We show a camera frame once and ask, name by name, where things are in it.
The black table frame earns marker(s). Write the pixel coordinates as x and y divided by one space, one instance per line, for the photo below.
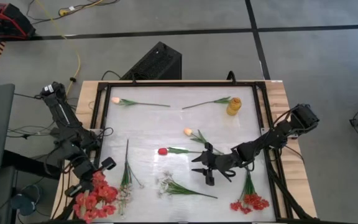
261 102

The black speaker box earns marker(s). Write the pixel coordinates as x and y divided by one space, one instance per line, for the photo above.
157 63

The peach artificial tulip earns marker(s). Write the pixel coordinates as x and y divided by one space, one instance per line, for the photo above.
187 131
115 100

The white artificial flower bunch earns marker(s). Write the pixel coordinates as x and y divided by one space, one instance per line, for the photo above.
179 189
125 177

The yellow glass vase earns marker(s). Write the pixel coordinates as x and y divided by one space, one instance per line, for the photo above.
234 107

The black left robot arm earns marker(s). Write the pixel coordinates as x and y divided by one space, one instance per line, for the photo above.
62 112

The black desk support beam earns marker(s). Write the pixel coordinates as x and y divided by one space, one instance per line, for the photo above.
30 163

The long-stemmed red blossom bunch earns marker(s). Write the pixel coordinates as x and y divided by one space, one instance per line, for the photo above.
250 199

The red and black case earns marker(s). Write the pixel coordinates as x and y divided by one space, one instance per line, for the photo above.
5 18

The blue-grey round stool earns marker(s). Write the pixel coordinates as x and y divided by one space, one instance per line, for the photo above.
25 202

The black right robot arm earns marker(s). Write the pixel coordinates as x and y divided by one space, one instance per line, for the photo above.
275 137

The large red blossom bunch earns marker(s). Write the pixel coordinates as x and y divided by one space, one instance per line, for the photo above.
98 193

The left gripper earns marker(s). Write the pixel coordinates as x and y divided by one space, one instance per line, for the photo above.
84 171

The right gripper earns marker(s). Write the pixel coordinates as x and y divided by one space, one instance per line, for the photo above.
221 161

